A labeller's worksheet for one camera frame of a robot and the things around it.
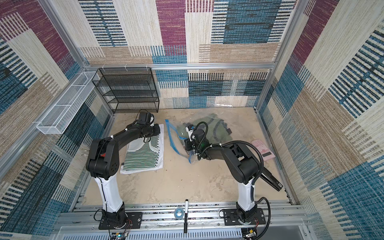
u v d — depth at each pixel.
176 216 0.74
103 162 0.53
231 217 0.73
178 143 1.02
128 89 1.08
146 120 0.81
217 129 1.08
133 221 0.73
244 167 0.51
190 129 0.87
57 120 0.71
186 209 0.76
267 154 0.93
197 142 0.79
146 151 0.96
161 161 0.92
